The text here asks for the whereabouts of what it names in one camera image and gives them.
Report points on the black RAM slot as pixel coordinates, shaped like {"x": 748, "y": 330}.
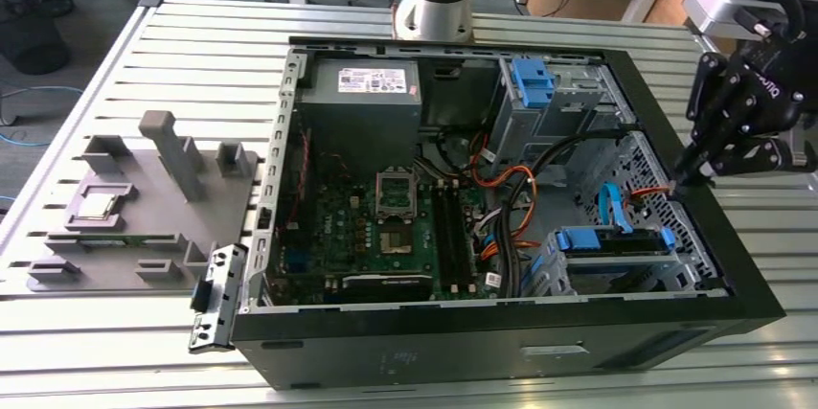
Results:
{"x": 463, "y": 236}
{"x": 446, "y": 236}

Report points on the green RAM stick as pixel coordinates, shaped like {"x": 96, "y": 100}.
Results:
{"x": 122, "y": 239}

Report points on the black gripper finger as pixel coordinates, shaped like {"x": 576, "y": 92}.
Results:
{"x": 748, "y": 157}
{"x": 725, "y": 107}

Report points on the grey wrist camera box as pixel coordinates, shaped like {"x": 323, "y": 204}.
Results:
{"x": 716, "y": 2}

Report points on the black open PC case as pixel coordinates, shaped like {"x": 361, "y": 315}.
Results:
{"x": 447, "y": 347}

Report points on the metal drive cage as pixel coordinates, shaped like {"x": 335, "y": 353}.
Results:
{"x": 562, "y": 112}

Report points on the blue drive cage latch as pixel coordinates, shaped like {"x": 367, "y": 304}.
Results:
{"x": 531, "y": 83}

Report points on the metal expansion bracket latch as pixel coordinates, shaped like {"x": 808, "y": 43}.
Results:
{"x": 221, "y": 294}

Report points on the green motherboard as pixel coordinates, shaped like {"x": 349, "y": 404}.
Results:
{"x": 339, "y": 217}

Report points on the metal disk bay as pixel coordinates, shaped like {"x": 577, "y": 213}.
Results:
{"x": 614, "y": 263}

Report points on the black mesh waste basket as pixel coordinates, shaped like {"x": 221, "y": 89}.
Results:
{"x": 39, "y": 45}

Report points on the grey power supply unit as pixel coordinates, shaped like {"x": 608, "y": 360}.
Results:
{"x": 365, "y": 102}

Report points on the CPU socket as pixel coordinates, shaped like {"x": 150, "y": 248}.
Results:
{"x": 398, "y": 239}

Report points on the black graphics card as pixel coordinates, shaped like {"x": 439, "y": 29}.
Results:
{"x": 383, "y": 284}

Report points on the silver CPU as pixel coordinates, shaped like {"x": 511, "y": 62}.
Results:
{"x": 96, "y": 208}

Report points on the grey parts rack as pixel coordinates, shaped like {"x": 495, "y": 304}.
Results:
{"x": 161, "y": 236}

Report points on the hard disk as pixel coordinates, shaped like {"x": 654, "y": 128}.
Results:
{"x": 578, "y": 241}

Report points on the blue expansion slot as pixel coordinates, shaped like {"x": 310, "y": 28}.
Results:
{"x": 298, "y": 260}

